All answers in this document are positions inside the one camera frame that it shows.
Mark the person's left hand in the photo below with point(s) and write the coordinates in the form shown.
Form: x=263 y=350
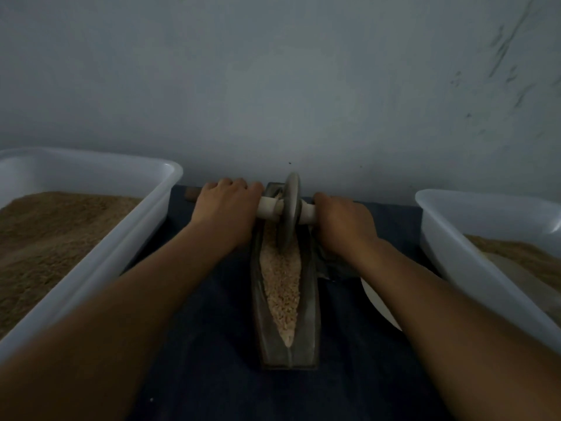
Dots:
x=226 y=210

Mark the person's right hand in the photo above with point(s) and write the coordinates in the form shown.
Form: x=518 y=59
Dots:
x=346 y=225

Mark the boat-shaped metal grinding trough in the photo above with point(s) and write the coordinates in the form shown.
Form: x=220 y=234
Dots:
x=294 y=351

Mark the large brown grain heap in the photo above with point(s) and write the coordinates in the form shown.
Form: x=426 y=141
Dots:
x=44 y=250
x=519 y=257

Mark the person's left forearm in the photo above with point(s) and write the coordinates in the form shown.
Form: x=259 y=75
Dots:
x=92 y=346

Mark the person's right forearm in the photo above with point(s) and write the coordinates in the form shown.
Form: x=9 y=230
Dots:
x=464 y=346

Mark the white round plate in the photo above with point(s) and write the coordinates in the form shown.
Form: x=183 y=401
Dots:
x=379 y=302

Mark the white plastic tub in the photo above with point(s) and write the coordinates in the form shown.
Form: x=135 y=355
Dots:
x=127 y=245
x=478 y=285

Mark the dark blue table cloth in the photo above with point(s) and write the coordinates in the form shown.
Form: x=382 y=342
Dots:
x=210 y=390

